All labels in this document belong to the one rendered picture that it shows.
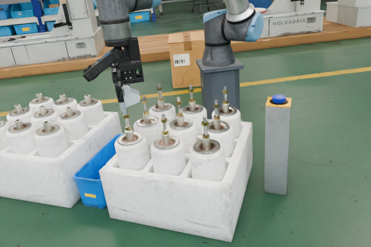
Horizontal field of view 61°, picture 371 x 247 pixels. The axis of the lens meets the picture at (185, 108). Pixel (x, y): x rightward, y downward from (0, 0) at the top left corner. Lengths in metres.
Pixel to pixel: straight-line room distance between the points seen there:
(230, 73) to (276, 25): 1.68
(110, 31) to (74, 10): 2.11
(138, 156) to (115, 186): 0.12
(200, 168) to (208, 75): 0.63
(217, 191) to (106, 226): 0.39
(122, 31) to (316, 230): 0.75
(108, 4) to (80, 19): 2.12
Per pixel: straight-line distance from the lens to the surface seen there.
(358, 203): 1.13
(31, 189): 1.23
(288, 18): 3.07
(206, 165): 0.84
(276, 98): 0.95
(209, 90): 1.42
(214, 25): 1.37
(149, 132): 1.01
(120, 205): 1.02
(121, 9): 0.82
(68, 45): 2.92
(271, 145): 1.01
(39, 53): 3.00
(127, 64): 0.83
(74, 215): 1.14
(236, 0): 1.24
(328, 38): 3.21
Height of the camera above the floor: 0.69
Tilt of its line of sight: 23 degrees down
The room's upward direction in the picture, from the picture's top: 5 degrees counter-clockwise
